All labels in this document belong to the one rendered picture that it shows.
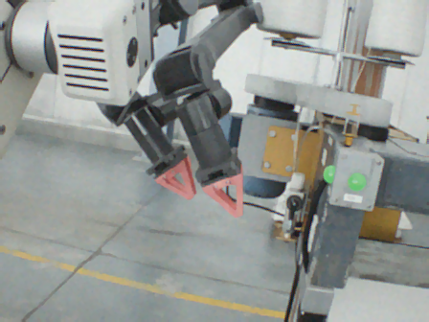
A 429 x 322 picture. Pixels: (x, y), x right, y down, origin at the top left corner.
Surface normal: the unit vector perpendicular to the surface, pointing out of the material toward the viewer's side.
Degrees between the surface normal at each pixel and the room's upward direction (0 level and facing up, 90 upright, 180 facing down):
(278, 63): 90
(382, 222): 90
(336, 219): 90
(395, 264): 90
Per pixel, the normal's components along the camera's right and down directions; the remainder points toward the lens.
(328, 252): -0.15, 0.20
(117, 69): 0.32, 0.65
